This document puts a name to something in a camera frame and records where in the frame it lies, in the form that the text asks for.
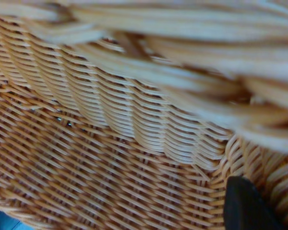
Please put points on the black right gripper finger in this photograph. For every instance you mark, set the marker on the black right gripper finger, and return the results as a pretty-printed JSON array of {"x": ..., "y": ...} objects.
[{"x": 242, "y": 208}]

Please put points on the orange woven wicker basket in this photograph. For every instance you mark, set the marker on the orange woven wicker basket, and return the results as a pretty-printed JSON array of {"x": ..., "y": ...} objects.
[{"x": 86, "y": 143}]

